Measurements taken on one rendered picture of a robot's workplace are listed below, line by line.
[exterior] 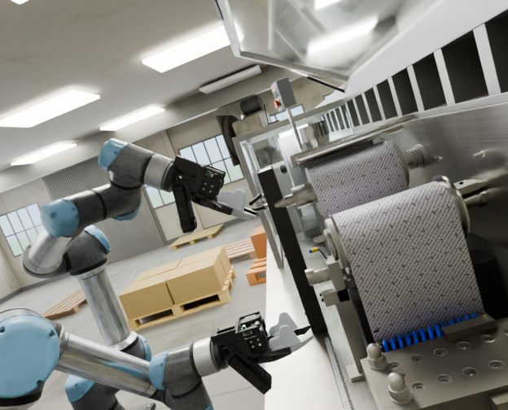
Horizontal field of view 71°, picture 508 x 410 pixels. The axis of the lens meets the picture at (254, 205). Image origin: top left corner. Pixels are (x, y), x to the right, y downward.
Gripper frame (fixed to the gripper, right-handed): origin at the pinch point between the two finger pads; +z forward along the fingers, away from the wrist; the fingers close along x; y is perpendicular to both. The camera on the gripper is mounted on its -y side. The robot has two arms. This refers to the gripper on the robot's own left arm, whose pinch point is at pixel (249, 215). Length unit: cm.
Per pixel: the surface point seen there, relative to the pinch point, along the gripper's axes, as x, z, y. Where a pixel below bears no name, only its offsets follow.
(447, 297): -7.4, 44.6, 0.3
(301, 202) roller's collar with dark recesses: 20.9, 12.9, 4.7
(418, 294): -7.4, 38.8, -1.5
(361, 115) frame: 77, 31, 42
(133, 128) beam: 686, -287, -51
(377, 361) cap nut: -15.6, 32.7, -14.6
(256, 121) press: 649, -43, 54
